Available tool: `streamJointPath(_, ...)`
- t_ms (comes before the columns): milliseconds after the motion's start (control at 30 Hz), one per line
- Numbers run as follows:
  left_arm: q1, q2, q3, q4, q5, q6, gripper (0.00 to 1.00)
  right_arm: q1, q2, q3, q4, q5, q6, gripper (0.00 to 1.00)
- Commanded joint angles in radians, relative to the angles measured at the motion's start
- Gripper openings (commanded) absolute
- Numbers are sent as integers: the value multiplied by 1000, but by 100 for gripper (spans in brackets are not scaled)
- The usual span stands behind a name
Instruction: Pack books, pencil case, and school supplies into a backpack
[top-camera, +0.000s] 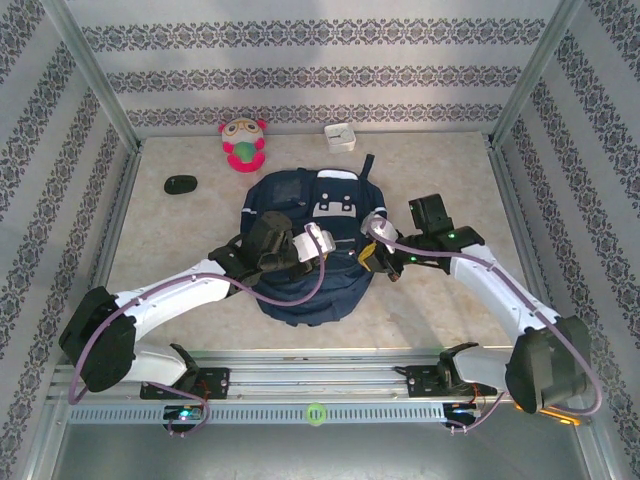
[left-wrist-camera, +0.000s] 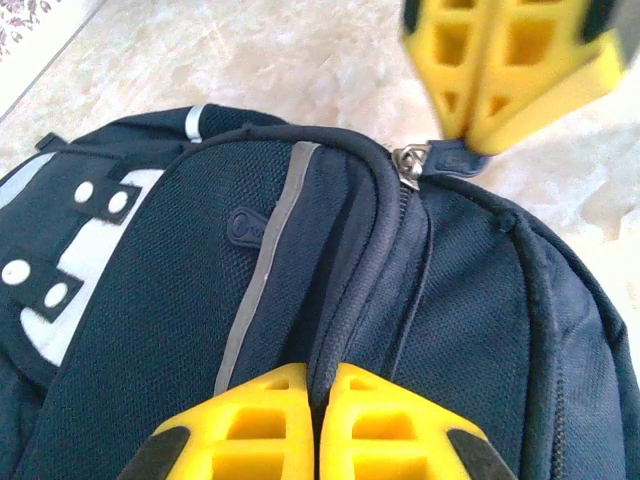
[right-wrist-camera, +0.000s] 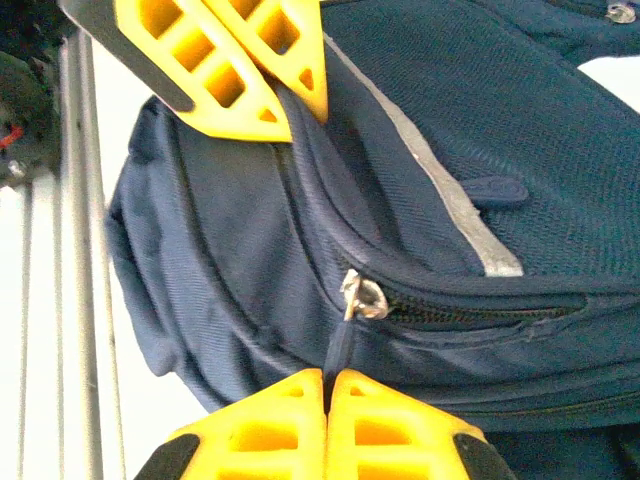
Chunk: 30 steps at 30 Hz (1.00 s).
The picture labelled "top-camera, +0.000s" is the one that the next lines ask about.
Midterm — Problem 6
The navy blue backpack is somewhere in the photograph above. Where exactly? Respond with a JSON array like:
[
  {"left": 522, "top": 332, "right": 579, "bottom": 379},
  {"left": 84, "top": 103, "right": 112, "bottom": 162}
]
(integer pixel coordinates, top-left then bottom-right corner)
[{"left": 239, "top": 154, "right": 389, "bottom": 329}]

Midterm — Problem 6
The pink plush toy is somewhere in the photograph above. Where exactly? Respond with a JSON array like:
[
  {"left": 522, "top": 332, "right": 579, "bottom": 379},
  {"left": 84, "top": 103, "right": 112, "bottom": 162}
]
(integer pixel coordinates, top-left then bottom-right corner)
[{"left": 218, "top": 117, "right": 270, "bottom": 174}]

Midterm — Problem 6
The black computer mouse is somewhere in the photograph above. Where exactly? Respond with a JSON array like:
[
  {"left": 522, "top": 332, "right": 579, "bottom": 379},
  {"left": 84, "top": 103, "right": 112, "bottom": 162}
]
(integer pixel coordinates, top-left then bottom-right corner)
[{"left": 163, "top": 173, "right": 199, "bottom": 196}]

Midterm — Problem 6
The white square alarm clock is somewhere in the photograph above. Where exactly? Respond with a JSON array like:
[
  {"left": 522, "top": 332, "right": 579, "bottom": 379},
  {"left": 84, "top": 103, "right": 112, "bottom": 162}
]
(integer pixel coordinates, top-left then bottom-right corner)
[{"left": 323, "top": 122, "right": 357, "bottom": 155}]

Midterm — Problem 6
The slotted metal strip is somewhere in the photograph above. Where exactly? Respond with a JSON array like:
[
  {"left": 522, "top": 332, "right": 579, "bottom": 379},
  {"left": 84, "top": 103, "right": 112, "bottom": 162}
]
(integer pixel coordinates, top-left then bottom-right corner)
[{"left": 67, "top": 402, "right": 446, "bottom": 426}]

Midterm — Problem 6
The yellow utility knife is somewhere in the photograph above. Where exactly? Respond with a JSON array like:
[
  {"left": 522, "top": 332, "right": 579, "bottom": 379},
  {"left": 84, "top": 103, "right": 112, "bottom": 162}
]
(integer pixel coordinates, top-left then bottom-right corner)
[{"left": 542, "top": 407, "right": 582, "bottom": 427}]

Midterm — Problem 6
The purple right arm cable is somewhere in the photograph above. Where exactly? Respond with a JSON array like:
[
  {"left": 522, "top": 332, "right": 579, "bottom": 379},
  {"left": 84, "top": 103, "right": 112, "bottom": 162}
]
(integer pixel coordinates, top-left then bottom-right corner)
[{"left": 367, "top": 215, "right": 604, "bottom": 435}]

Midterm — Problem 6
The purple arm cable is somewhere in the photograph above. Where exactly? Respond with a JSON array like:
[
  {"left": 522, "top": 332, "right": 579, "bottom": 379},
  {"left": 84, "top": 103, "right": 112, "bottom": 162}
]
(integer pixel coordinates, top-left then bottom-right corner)
[
  {"left": 367, "top": 215, "right": 604, "bottom": 435},
  {"left": 67, "top": 223, "right": 327, "bottom": 440}
]

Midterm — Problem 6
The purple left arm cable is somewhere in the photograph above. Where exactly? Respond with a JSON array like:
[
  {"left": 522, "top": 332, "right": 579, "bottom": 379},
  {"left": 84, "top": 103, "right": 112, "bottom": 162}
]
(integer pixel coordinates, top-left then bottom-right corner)
[{"left": 67, "top": 223, "right": 327, "bottom": 440}]

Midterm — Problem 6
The aluminium side rail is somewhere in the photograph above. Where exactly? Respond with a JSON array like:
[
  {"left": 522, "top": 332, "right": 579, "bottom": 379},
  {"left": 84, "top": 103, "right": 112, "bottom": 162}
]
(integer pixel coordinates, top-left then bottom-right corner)
[
  {"left": 67, "top": 149, "right": 144, "bottom": 364},
  {"left": 487, "top": 144, "right": 571, "bottom": 361}
]

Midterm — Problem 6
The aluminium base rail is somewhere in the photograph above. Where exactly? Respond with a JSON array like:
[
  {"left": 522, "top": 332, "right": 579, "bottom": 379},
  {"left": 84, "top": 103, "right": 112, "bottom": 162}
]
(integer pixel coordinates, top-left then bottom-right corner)
[{"left": 47, "top": 349, "right": 589, "bottom": 401}]

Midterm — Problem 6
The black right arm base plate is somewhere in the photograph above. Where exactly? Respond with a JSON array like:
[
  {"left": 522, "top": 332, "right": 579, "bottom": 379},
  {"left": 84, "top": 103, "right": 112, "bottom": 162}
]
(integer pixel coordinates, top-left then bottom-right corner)
[{"left": 404, "top": 364, "right": 499, "bottom": 400}]

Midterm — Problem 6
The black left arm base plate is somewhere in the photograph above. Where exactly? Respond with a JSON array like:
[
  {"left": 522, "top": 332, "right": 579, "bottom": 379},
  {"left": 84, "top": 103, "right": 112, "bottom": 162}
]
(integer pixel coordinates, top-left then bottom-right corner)
[{"left": 139, "top": 367, "right": 231, "bottom": 401}]

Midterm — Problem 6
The aluminium frame post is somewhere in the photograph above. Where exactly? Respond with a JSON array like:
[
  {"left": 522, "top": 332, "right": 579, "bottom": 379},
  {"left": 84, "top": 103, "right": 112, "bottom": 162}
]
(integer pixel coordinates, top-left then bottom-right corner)
[
  {"left": 42, "top": 0, "right": 144, "bottom": 151},
  {"left": 487, "top": 0, "right": 584, "bottom": 146}
]

